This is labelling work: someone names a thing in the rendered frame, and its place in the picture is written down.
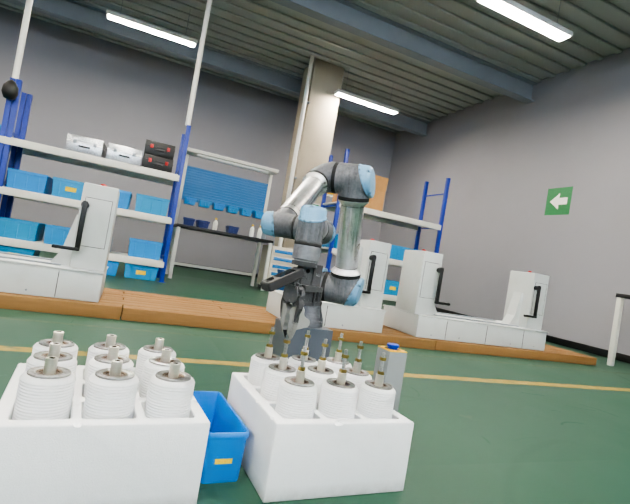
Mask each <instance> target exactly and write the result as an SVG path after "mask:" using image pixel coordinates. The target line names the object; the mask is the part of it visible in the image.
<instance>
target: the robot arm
mask: <svg viewBox="0 0 630 504"><path fill-rule="evenodd" d="M324 193H333V194H338V201H339V202H340V203H341V213H340V223H339V233H338V243H337V254H336V264H335V266H334V267H333V268H332V269H331V272H328V269H327V268H323V266H321V265H318V264H316V263H317V262H319V258H320V252H321V246H322V245H326V244H329V243H330V242H332V241H333V239H334V238H335V235H336V230H335V227H334V225H333V224H332V223H331V222H330V221H329V220H327V217H326V216H327V210H326V209H325V208H323V207H320V206H315V205H313V203H314V202H315V201H316V199H317V198H318V197H319V196H322V195H323V194H324ZM374 194H375V173H374V170H373V168H372V167H371V166H368V165H362V164H352V163H342V162H327V163H323V164H321V165H318V166H316V167H314V168H313V169H311V170H310V171H309V172H307V174H306V175H305V176H304V177H303V180H302V183H301V185H300V186H299V187H298V188H297V189H296V190H295V191H294V192H293V194H292V195H291V196H290V197H289V198H288V199H287V200H286V202H285V203H284V204H283V205H282V206H281V207H280V208H279V209H278V211H277V212H274V211H266V212H265V213H264V214H263V216H262V219H261V230H262V232H263V233H264V234H265V235H269V236H273V237H281V238H288V239H293V240H295V242H294V248H293V254H292V258H294V260H292V263H291V264H294V265H298V266H297V267H292V268H290V269H288V270H285V271H283V272H281V273H279V274H276V275H274V276H272V277H269V278H267V279H265V280H263V281H261V282H260V284H261V288H262V290H266V291H269V292H272V291H275V290H277V289H279V288H281V287H283V286H285V288H284V291H283V295H282V298H281V304H280V317H281V326H282V332H283V335H284V337H285V338H286V335H288V339H290V340H291V339H292V338H293V336H294V334H295V332H296V330H298V329H302V328H306V327H308V328H322V327H323V316H322V309H321V307H322V301H325V302H330V303H335V304H340V305H344V306H355V305H357V303H358V302H359V299H360V297H361V294H362V291H363V287H364V281H365V280H364V278H362V277H361V272H360V271H359V269H358V259H359V250H360V241H361V232H362V223H363V214H364V207H365V205H367V204H368V203H369V198H370V199H371V198H373V197H374ZM290 303H292V304H290Z"/></svg>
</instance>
